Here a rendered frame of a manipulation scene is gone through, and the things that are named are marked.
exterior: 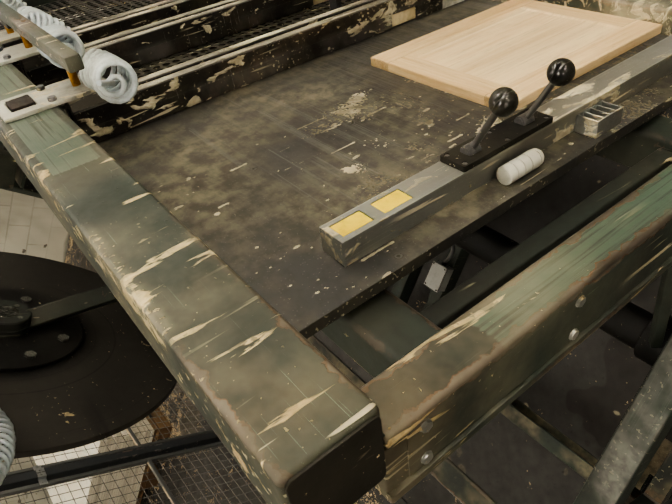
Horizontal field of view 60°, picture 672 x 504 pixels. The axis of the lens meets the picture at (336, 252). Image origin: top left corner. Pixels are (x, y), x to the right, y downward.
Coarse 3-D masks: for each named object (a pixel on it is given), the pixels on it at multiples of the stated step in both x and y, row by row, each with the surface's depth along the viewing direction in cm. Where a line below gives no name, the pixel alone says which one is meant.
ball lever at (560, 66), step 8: (552, 64) 80; (560, 64) 79; (568, 64) 79; (552, 72) 79; (560, 72) 79; (568, 72) 79; (552, 80) 80; (560, 80) 79; (568, 80) 79; (544, 88) 84; (552, 88) 83; (544, 96) 84; (536, 104) 86; (528, 112) 88; (520, 120) 88; (528, 120) 88
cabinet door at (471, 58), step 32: (512, 0) 145; (448, 32) 132; (480, 32) 131; (512, 32) 128; (544, 32) 126; (576, 32) 124; (608, 32) 122; (640, 32) 120; (384, 64) 123; (416, 64) 120; (448, 64) 118; (480, 64) 117; (512, 64) 115; (544, 64) 113; (576, 64) 111; (480, 96) 106
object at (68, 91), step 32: (384, 0) 138; (416, 0) 144; (448, 0) 150; (288, 32) 128; (320, 32) 131; (352, 32) 136; (192, 64) 120; (224, 64) 120; (256, 64) 124; (288, 64) 129; (32, 96) 105; (64, 96) 103; (96, 96) 107; (160, 96) 115; (192, 96) 119; (96, 128) 110; (128, 128) 113
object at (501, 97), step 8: (504, 88) 74; (496, 96) 74; (504, 96) 74; (512, 96) 74; (496, 104) 74; (504, 104) 74; (512, 104) 74; (496, 112) 75; (504, 112) 74; (512, 112) 75; (488, 120) 78; (488, 128) 79; (480, 136) 81; (472, 144) 83; (464, 152) 84; (472, 152) 83
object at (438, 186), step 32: (640, 64) 103; (576, 96) 96; (608, 96) 97; (544, 128) 89; (384, 192) 80; (416, 192) 79; (448, 192) 81; (384, 224) 76; (416, 224) 80; (352, 256) 75
